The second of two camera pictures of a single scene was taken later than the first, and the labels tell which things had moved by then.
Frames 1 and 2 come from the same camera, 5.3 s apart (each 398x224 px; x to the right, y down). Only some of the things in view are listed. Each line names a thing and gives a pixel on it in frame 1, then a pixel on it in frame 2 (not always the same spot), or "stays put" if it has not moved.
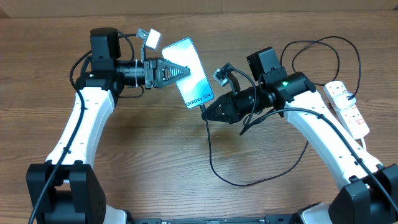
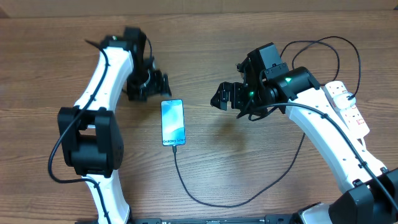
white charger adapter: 341,100 stays put
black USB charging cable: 282,68 to 289,164
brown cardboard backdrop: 15,9 stays put
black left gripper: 157,66 to 158,81
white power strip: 351,116 stays put
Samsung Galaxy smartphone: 195,88 to 173,122
